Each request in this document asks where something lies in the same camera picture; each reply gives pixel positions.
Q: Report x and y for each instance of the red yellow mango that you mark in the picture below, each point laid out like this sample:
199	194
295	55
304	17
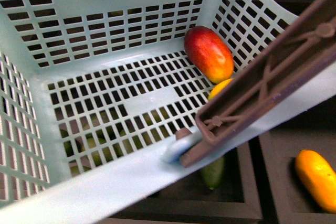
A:
209	54

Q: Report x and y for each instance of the brown basket handle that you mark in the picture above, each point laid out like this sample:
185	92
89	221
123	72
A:
294	73

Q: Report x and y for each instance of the light blue plastic basket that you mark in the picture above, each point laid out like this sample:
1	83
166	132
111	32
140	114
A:
92	93

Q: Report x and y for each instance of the yellow mango on tray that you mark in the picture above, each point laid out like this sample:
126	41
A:
318	177

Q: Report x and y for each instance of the yellow lemon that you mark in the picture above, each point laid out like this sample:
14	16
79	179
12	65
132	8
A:
218	88

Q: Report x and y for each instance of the green mango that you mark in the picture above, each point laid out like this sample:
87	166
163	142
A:
212	174

